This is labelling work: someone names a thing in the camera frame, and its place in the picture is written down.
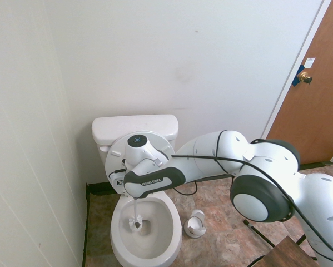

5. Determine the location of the brown wooden door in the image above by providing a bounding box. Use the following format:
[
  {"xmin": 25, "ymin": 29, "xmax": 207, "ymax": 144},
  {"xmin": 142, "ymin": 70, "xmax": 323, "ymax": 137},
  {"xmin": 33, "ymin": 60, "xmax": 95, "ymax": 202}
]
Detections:
[{"xmin": 266, "ymin": 0, "xmax": 333, "ymax": 165}]

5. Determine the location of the brass door knob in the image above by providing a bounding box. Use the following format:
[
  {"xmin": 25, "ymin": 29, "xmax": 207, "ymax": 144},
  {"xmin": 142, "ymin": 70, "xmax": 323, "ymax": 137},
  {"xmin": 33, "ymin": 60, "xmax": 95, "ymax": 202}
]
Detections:
[{"xmin": 297, "ymin": 71, "xmax": 313, "ymax": 86}]

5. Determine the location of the black baseboard beside toilet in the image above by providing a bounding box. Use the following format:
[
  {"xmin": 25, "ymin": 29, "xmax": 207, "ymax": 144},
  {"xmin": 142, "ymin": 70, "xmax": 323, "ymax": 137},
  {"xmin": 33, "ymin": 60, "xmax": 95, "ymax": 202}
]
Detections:
[{"xmin": 82, "ymin": 182, "xmax": 91, "ymax": 267}]

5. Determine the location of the white door frame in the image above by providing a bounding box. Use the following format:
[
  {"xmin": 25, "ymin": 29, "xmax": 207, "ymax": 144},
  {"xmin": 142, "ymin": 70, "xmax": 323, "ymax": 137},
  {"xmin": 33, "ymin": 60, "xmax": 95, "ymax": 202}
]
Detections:
[{"xmin": 262, "ymin": 0, "xmax": 333, "ymax": 140}]

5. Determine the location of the brown wooden table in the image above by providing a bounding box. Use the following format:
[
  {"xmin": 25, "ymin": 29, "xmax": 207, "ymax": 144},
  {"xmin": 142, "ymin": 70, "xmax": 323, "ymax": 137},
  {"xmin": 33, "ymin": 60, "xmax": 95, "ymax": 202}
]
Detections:
[{"xmin": 248, "ymin": 235, "xmax": 320, "ymax": 267}]

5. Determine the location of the white toilet bowl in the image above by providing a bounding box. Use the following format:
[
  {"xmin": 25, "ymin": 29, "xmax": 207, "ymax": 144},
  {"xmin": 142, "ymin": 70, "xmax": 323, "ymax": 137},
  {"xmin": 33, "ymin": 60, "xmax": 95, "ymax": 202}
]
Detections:
[{"xmin": 110, "ymin": 190, "xmax": 183, "ymax": 267}]

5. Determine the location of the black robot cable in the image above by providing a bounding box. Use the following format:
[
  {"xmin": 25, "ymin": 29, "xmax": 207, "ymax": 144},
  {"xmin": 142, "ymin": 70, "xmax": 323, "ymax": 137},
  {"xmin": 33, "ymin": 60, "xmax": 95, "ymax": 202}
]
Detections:
[{"xmin": 107, "ymin": 130, "xmax": 333, "ymax": 265}]

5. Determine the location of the white toilet seat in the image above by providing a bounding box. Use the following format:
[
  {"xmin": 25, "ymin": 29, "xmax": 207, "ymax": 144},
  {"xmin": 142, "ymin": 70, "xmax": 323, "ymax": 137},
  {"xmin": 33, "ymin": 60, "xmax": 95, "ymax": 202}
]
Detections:
[{"xmin": 105, "ymin": 131, "xmax": 178, "ymax": 197}]

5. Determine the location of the white toilet tank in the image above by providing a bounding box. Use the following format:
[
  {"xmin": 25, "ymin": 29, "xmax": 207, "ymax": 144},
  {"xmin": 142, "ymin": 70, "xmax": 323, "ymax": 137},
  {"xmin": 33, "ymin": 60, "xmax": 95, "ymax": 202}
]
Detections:
[{"xmin": 95, "ymin": 136, "xmax": 177, "ymax": 171}]

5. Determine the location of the white toilet brush holder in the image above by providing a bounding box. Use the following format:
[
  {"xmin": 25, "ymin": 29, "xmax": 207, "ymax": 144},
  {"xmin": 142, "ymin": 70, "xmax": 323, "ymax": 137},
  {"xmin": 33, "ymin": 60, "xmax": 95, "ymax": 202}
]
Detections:
[{"xmin": 185, "ymin": 210, "xmax": 207, "ymax": 239}]

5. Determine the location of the blue tape strip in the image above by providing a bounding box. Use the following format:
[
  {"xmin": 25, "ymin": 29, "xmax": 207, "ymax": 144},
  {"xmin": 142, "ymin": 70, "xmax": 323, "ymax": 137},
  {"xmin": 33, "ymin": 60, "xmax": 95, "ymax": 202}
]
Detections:
[{"xmin": 292, "ymin": 63, "xmax": 307, "ymax": 87}]

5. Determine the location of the white toilet tank lid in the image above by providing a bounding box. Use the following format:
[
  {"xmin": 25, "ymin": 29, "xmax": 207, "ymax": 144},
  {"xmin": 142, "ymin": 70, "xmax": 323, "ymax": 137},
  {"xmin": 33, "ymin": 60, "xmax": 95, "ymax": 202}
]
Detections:
[{"xmin": 91, "ymin": 114, "xmax": 180, "ymax": 146}]

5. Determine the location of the black floor cable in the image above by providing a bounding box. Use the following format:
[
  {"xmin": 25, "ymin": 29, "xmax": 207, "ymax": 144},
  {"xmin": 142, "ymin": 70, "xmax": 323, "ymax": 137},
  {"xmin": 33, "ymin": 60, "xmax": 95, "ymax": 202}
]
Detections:
[{"xmin": 247, "ymin": 254, "xmax": 267, "ymax": 267}]

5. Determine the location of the white toilet brush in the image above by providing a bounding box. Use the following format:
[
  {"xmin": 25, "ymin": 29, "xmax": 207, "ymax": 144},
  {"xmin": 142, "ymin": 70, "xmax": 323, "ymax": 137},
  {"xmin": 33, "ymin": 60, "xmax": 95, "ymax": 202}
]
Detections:
[{"xmin": 128, "ymin": 196, "xmax": 143, "ymax": 232}]

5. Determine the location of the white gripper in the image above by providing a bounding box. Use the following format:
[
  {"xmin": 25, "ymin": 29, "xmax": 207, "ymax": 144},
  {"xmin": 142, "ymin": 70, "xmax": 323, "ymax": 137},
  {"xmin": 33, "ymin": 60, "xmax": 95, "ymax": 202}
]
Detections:
[{"xmin": 109, "ymin": 170, "xmax": 128, "ymax": 196}]

